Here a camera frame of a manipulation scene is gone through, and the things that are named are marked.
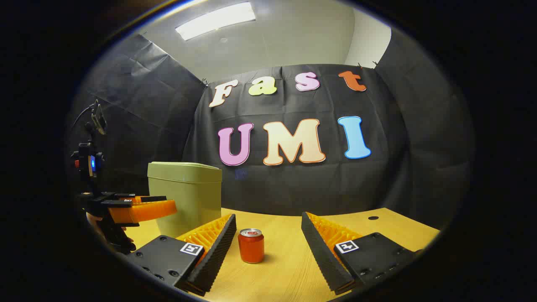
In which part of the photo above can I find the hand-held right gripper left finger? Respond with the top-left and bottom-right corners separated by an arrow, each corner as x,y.
126,213 -> 237,297

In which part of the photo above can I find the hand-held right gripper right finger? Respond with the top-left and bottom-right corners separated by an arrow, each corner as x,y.
301,211 -> 422,295

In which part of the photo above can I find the red pop can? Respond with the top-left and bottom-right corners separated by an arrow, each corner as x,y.
237,228 -> 265,264

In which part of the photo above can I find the green desktop garbage bin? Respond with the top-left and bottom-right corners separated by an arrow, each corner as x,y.
147,161 -> 223,239

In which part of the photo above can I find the wooden desktop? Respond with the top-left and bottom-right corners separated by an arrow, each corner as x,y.
94,207 -> 441,302

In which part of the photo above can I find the ceiling light panel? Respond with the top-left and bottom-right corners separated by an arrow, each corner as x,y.
175,2 -> 256,41

